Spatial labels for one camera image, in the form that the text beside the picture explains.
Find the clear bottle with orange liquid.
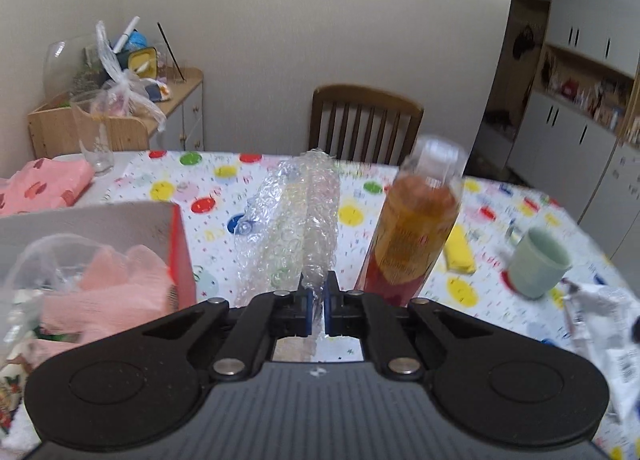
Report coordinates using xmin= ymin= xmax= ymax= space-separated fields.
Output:
xmin=357 ymin=135 xmax=468 ymax=308

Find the white wall shelf cabinet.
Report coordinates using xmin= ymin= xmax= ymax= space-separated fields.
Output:
xmin=475 ymin=0 xmax=640 ymax=261

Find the clear bubble wrap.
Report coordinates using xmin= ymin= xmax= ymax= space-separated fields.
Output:
xmin=235 ymin=147 xmax=343 ymax=341

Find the white marker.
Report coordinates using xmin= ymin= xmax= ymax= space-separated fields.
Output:
xmin=112 ymin=16 xmax=140 ymax=54

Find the knotted clear plastic bag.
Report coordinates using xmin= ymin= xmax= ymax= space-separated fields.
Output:
xmin=95 ymin=20 xmax=168 ymax=133

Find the white side cabinet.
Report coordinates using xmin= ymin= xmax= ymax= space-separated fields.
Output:
xmin=150 ymin=68 xmax=206 ymax=152

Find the yellow sponge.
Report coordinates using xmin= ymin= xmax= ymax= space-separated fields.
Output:
xmin=442 ymin=225 xmax=477 ymax=273

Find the pink patterned cloth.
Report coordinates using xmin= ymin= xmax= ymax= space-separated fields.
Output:
xmin=0 ymin=157 xmax=96 ymax=218

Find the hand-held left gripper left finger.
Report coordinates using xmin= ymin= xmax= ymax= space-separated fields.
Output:
xmin=142 ymin=285 xmax=316 ymax=381

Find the clear glass vase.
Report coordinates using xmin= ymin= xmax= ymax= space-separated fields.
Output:
xmin=44 ymin=40 xmax=101 ymax=101

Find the yellow tin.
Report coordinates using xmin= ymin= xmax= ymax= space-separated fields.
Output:
xmin=127 ymin=46 xmax=158 ymax=78

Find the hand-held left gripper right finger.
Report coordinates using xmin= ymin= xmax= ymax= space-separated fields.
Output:
xmin=322 ymin=270 xmax=493 ymax=382

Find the red cardboard box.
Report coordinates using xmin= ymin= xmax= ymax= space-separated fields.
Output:
xmin=0 ymin=201 xmax=197 ymax=376

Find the clear drinking glass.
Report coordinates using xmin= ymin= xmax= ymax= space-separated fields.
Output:
xmin=70 ymin=89 xmax=116 ymax=176

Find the thin black stick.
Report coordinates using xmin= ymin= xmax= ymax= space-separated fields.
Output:
xmin=157 ymin=22 xmax=187 ymax=84

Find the Christmas print drawstring bag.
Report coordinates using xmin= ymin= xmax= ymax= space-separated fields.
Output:
xmin=0 ymin=355 xmax=31 ymax=441

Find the brown wooden chair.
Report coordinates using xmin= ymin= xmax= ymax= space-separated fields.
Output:
xmin=307 ymin=84 xmax=425 ymax=166

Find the pale green cup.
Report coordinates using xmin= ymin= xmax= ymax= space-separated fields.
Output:
xmin=502 ymin=226 xmax=573 ymax=300

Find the pink mesh bath pouf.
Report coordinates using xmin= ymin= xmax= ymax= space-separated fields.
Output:
xmin=37 ymin=243 xmax=176 ymax=341

